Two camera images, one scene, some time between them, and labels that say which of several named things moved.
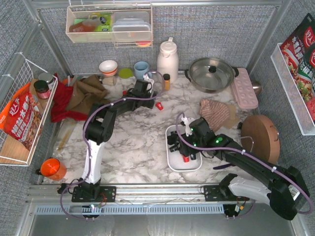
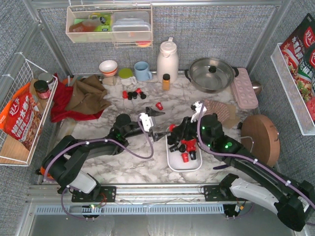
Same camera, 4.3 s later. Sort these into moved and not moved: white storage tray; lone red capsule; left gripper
Moved: left gripper
Not moved: white storage tray; lone red capsule
